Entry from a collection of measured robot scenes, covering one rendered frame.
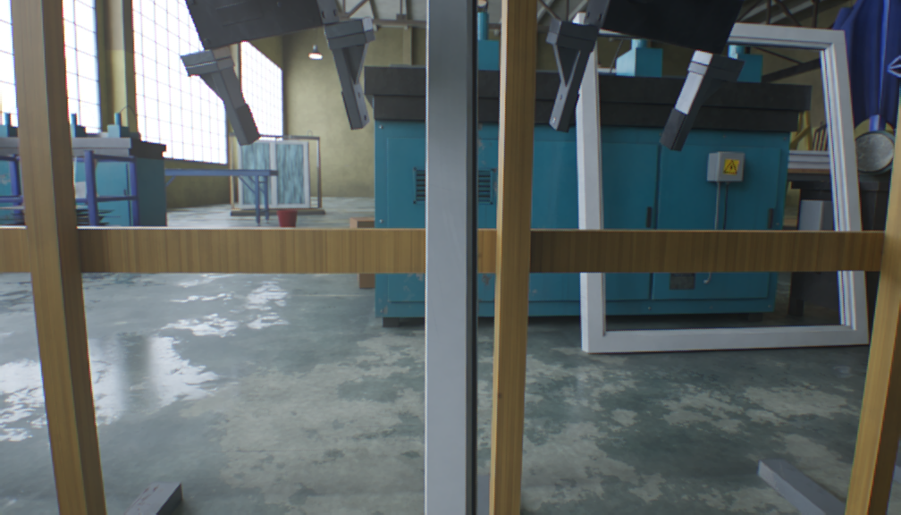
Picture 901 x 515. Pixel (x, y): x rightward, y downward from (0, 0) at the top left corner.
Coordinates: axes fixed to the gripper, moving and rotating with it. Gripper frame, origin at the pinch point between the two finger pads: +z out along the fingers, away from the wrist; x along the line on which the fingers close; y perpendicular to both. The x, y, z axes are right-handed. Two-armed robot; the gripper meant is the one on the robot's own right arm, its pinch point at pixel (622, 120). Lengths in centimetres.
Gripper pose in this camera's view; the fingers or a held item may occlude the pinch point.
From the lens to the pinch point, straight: 51.4
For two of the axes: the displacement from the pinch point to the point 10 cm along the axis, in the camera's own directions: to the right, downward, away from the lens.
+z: -1.8, 8.6, 4.8
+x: 9.8, 1.1, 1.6
